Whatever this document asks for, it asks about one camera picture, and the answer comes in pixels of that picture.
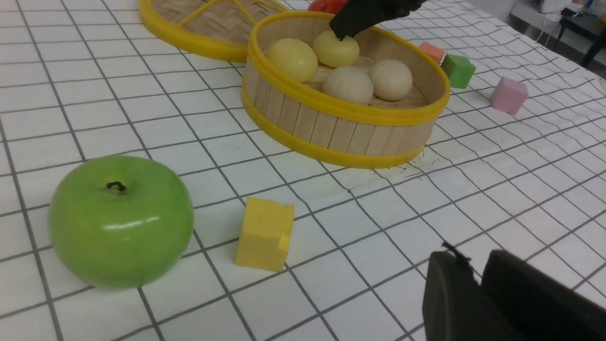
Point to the green apple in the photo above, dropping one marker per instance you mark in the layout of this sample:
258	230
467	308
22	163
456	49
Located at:
120	222

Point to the green foam cube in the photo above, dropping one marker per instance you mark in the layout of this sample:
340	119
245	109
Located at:
458	69

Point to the yellow foam cube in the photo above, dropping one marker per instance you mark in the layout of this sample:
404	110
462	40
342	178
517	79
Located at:
265	235

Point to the bamboo steamer lid yellow rim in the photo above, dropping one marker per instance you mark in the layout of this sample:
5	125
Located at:
216	29

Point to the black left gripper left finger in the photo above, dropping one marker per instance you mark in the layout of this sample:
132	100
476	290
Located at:
455	308

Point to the white grid tablecloth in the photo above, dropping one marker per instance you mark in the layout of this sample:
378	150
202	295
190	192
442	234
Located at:
84	78

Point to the bamboo steamer tray yellow rim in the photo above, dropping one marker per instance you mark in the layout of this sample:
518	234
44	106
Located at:
301	117

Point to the red tomato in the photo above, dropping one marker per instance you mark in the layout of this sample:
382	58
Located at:
326	6

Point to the pink foam cube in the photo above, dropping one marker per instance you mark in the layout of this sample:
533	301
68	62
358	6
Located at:
509	96

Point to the white bun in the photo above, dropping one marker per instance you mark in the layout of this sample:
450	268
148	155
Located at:
350	84
392	79

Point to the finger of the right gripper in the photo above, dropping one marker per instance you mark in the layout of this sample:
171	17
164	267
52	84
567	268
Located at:
357	15

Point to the background dark table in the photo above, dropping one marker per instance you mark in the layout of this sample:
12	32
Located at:
585	34

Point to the orange foam cube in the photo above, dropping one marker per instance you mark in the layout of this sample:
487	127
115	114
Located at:
434	52

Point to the pale yellow bun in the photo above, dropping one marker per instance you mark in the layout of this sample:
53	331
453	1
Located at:
295	58
334	52

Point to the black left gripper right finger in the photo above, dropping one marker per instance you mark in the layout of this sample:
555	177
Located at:
537	306

